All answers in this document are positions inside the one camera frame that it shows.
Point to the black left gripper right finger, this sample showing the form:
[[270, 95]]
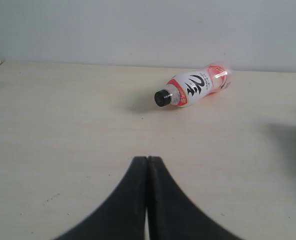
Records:
[[171, 214]]

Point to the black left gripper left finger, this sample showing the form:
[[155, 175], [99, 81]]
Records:
[[122, 215]]

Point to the red white black-capped bottle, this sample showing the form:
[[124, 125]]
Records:
[[187, 88]]

